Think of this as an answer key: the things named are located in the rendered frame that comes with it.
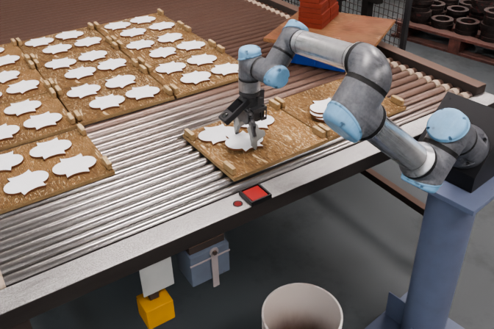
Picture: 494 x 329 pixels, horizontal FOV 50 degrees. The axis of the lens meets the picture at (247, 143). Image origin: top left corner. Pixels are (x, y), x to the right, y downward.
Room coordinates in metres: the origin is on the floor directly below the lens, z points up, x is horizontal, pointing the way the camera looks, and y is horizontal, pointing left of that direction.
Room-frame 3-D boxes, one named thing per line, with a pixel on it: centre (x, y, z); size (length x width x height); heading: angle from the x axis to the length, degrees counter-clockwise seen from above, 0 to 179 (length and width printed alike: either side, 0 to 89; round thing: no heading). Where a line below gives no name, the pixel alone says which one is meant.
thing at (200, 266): (1.22, 0.14, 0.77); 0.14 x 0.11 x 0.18; 122
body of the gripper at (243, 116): (1.63, -0.02, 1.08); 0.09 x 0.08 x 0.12; 124
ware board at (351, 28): (2.48, -0.43, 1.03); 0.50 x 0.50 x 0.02; 62
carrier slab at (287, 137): (1.66, -0.03, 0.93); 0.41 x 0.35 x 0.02; 124
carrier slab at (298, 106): (1.89, -0.37, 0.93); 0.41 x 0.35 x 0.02; 123
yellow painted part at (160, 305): (1.12, 0.29, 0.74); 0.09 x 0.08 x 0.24; 122
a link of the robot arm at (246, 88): (1.62, -0.01, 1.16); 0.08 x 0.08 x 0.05
